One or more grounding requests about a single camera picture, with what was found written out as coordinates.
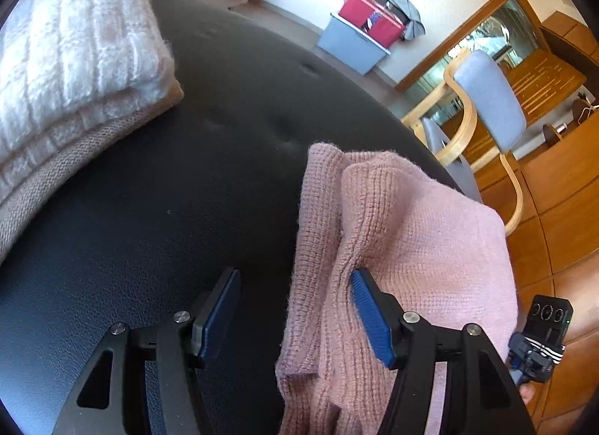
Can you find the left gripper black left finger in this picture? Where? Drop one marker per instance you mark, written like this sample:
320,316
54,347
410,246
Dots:
213,312

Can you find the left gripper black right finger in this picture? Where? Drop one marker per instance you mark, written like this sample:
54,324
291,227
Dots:
381,315

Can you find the pink knit sweater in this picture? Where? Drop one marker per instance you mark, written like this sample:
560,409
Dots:
439,253

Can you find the person's right hand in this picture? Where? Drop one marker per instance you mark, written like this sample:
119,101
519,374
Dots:
527,392

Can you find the beige folded knit garment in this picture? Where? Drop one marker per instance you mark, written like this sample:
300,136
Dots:
23,203

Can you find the grey storage bin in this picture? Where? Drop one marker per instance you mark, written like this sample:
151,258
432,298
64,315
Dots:
350,45

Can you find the red box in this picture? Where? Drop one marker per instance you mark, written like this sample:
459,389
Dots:
377,22

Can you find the white folded knit sweater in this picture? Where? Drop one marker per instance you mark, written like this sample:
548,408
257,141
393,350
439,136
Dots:
70,67

